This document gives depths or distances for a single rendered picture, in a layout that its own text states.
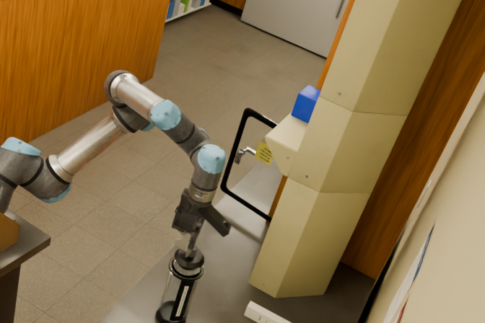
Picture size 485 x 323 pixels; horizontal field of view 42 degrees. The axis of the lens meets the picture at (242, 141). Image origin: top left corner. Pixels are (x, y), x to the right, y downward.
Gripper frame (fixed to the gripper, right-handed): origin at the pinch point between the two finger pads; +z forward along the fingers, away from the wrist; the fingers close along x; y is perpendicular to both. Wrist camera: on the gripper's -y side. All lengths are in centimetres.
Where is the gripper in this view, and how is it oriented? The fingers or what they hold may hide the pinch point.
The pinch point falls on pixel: (190, 250)
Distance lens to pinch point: 189.7
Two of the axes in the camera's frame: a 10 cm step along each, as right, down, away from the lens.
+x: -1.8, 4.6, -8.7
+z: -2.7, 8.3, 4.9
